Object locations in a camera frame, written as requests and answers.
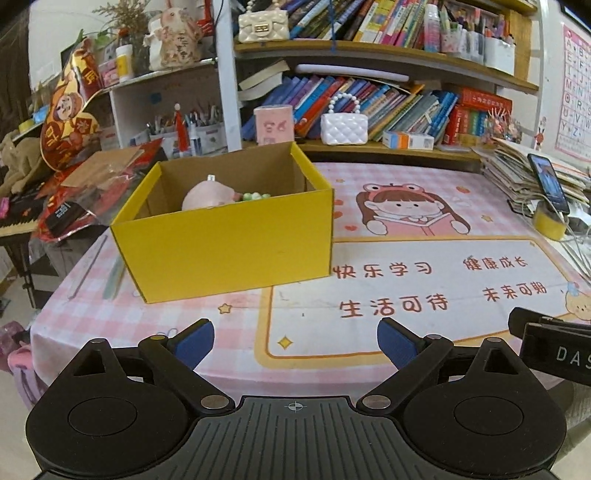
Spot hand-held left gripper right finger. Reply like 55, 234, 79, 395
358, 318, 532, 415

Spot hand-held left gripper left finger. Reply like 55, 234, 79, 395
67, 318, 235, 415

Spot yellow cardboard box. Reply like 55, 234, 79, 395
110, 141, 334, 304

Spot pink plush pig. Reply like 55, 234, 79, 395
181, 174, 243, 212

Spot clear plastic ruler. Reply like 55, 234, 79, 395
102, 257, 126, 300

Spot yellow tape roll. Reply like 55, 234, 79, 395
533, 200, 571, 241

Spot black smartphone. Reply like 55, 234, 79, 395
527, 153, 571, 214

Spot pink bag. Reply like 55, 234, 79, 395
0, 320, 33, 384

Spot small black box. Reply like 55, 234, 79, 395
44, 200, 88, 234

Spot stack of paper booklets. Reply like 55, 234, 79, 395
480, 138, 591, 213

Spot red festive paper pile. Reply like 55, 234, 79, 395
30, 138, 164, 243

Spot wooden bookshelf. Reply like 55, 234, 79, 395
233, 0, 541, 162

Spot brown cardboard sheet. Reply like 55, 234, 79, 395
60, 147, 146, 190

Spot orange white carton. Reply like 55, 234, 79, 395
382, 130, 435, 151

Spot white holder of pens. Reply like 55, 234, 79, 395
145, 104, 227, 155

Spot red tassel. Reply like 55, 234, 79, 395
172, 105, 191, 152

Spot black keyboard piano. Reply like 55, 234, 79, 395
0, 194, 47, 238

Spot white quilted pearl handbag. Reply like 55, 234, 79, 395
321, 92, 369, 146

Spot pink square container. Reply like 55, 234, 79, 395
255, 105, 295, 146

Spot row of blue purple books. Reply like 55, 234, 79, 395
242, 74, 458, 144

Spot pink spiky ornament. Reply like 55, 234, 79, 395
482, 108, 522, 141

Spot white cubby shelf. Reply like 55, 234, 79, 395
108, 62, 232, 160

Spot brown cloth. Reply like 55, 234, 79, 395
0, 134, 56, 197

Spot red gold festive cutout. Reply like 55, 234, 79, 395
41, 39, 112, 174

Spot red thick books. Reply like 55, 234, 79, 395
443, 88, 513, 146

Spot thick lying books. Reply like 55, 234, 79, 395
238, 60, 291, 101

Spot white rolled sheet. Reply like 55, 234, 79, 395
295, 64, 402, 77

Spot white jar yellow label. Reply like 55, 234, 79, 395
115, 45, 136, 81

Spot bunny figurine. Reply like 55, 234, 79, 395
143, 4, 204, 72

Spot white holders of markers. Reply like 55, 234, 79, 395
438, 0, 517, 77

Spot pastel striped bottle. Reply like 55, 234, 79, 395
424, 4, 441, 52

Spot cream quilted pearl handbag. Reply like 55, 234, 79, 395
238, 0, 291, 44

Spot row of colourful thin books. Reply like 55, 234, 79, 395
281, 0, 430, 49

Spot dark wooden door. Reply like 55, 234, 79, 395
0, 18, 33, 139

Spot dried flower bouquet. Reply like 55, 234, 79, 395
92, 0, 153, 47

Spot alphabet wall poster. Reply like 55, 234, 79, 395
554, 23, 591, 162

